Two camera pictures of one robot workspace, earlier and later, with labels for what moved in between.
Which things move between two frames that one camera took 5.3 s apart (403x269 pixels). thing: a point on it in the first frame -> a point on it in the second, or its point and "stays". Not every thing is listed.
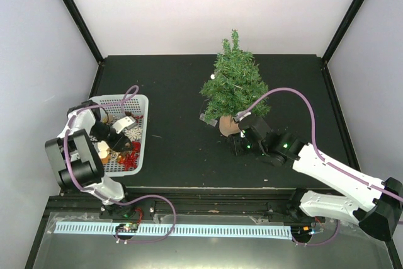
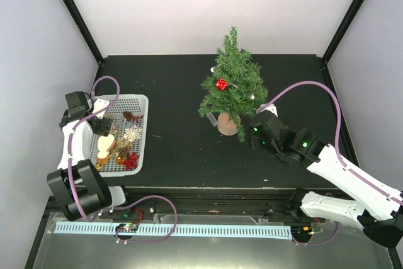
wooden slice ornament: (103, 149) stays
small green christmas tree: (235, 85) stays
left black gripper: (116, 143) -> (104, 129)
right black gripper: (235, 147) -> (254, 143)
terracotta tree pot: (228, 126) stays
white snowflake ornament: (134, 133) stays
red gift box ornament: (136, 145) -> (221, 84)
